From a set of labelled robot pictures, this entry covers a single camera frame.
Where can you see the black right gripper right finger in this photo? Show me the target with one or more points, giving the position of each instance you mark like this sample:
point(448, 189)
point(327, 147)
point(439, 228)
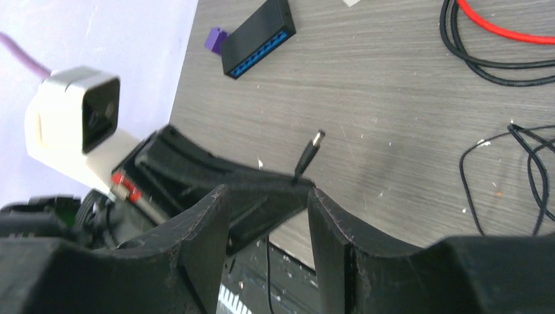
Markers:
point(361, 269)

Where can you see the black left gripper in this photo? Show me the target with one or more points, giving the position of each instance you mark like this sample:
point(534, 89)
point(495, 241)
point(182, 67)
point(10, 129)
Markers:
point(170, 173)

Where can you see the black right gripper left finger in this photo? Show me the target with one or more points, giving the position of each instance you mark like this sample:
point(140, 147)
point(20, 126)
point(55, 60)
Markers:
point(175, 267)

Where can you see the black network switch blue ports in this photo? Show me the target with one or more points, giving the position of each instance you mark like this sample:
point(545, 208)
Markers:
point(267, 28)

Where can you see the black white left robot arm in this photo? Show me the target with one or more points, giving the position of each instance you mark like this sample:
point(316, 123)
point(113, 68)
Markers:
point(96, 221)

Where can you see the purple toy block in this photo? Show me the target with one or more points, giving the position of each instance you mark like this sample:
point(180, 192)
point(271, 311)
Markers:
point(214, 40)

